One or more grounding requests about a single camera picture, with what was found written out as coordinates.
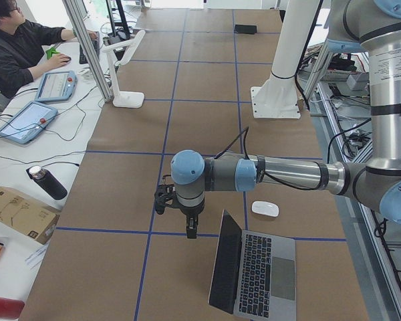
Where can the black water bottle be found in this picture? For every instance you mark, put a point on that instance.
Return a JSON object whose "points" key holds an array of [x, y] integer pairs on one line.
{"points": [[47, 182]]}

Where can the white wireless mouse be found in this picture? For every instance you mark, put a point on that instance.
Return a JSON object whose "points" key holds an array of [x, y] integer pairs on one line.
{"points": [[265, 208]]}

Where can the blue teach pendant far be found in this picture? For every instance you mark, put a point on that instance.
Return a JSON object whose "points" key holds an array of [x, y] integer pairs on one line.
{"points": [[56, 86]]}

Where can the black mouse pad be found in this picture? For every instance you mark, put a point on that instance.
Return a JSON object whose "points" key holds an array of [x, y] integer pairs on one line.
{"points": [[245, 29]]}

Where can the grey laptop computer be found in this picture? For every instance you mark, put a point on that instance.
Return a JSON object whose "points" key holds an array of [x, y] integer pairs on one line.
{"points": [[254, 274]]}

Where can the red object on desk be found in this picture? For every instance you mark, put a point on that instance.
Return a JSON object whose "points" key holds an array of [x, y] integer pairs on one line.
{"points": [[10, 309]]}

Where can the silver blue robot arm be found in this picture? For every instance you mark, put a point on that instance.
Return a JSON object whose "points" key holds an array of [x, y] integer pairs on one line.
{"points": [[376, 27]]}

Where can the person in black shirt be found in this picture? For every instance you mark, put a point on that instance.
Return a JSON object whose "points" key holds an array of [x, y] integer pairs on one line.
{"points": [[21, 48]]}

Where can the blue teach pendant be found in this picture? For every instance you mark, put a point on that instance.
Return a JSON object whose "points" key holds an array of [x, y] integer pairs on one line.
{"points": [[28, 123], [56, 86]]}

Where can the green plastic object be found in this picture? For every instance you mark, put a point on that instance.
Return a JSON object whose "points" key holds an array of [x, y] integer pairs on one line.
{"points": [[51, 52]]}

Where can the blue teach pendant near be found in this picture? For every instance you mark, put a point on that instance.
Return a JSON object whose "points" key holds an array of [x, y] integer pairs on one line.
{"points": [[28, 123]]}

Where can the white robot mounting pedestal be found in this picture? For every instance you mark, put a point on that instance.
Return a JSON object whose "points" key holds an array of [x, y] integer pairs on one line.
{"points": [[277, 97]]}

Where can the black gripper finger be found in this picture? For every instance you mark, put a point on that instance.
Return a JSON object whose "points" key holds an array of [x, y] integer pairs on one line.
{"points": [[191, 226]]}

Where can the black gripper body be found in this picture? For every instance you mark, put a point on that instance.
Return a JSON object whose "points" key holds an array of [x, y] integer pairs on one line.
{"points": [[191, 211]]}

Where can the brown cardboard box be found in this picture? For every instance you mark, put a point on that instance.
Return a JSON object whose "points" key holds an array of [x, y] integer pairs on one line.
{"points": [[27, 215]]}

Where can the aluminium frame post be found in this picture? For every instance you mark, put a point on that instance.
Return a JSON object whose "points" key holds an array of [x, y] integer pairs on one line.
{"points": [[77, 22]]}

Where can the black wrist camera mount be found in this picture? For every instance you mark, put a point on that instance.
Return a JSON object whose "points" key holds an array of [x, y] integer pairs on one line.
{"points": [[165, 196]]}

